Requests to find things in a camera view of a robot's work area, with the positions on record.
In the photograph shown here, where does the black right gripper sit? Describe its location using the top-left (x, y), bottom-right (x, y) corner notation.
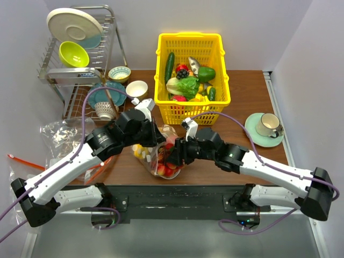
top-left (165, 133), bottom-right (216, 166)

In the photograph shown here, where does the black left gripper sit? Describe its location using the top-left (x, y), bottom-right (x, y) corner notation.
top-left (124, 117), bottom-right (167, 147)

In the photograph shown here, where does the yellow bell pepper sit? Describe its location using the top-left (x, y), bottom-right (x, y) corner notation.
top-left (132, 144), bottom-right (152, 162)

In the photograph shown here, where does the clear white-dotted zip bag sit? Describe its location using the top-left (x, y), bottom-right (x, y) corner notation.
top-left (131, 125), bottom-right (182, 180)

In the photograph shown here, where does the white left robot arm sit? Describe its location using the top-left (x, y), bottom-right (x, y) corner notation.
top-left (11, 109), bottom-right (166, 227)

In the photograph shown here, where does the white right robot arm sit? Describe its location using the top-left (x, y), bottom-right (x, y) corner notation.
top-left (166, 128), bottom-right (335, 221)

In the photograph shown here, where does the crumpled clear plastic bag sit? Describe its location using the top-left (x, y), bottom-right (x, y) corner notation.
top-left (40, 117), bottom-right (82, 163)

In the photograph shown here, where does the white cream bowl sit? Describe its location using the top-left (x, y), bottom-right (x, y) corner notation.
top-left (126, 81), bottom-right (148, 101)

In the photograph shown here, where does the patterned white bowl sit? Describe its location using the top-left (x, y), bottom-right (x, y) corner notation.
top-left (95, 102), bottom-right (119, 120)

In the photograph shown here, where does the red apple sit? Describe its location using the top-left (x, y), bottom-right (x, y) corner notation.
top-left (171, 95), bottom-right (188, 102)

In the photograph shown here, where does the teal scalloped plate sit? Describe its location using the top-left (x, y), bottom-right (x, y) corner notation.
top-left (88, 81), bottom-right (127, 109)

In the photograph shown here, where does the green lettuce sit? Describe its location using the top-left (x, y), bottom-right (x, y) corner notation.
top-left (166, 76), bottom-right (200, 100)

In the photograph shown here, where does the small green cucumber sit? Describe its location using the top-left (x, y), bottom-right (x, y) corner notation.
top-left (207, 87), bottom-right (216, 101)

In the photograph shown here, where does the teal patterned small bowl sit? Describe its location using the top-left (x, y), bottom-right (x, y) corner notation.
top-left (107, 66), bottom-right (131, 83)

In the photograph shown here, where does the black grape bunch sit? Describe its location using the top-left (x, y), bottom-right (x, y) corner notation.
top-left (176, 69), bottom-right (189, 80)

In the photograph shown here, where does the yellow plastic basket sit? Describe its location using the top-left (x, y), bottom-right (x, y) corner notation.
top-left (154, 32), bottom-right (231, 125)

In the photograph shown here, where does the mint green saucer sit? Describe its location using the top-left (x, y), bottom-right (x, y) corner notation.
top-left (245, 113), bottom-right (284, 148)

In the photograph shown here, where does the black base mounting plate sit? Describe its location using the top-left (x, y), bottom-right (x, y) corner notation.
top-left (93, 185), bottom-right (271, 223)

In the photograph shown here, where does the red pomegranate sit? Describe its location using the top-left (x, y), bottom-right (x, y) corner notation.
top-left (176, 64), bottom-right (189, 73)

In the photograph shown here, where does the dark green cucumber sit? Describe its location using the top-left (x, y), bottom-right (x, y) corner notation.
top-left (164, 52), bottom-right (175, 84)

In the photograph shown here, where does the green bell pepper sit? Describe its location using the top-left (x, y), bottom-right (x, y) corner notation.
top-left (198, 66), bottom-right (216, 83)

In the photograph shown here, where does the grey toy fish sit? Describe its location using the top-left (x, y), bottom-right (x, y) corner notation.
top-left (188, 56), bottom-right (201, 77)

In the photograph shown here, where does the metal dish rack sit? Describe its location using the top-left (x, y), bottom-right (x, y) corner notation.
top-left (38, 4), bottom-right (126, 120)

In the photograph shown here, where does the lime green bowl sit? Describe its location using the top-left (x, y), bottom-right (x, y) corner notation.
top-left (59, 41), bottom-right (90, 68)

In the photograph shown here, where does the large cream blue plate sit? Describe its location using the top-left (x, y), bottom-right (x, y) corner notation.
top-left (46, 8), bottom-right (104, 49)

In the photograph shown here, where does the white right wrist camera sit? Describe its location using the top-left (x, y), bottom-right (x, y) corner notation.
top-left (181, 117), bottom-right (198, 141)

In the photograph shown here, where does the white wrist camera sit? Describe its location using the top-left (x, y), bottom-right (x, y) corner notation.
top-left (181, 117), bottom-right (198, 141)
top-left (131, 98), bottom-right (155, 121)

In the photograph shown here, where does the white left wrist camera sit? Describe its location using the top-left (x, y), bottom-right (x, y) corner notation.
top-left (131, 98), bottom-right (155, 121)

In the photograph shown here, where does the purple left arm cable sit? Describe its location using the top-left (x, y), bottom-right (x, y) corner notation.
top-left (0, 87), bottom-right (135, 241)

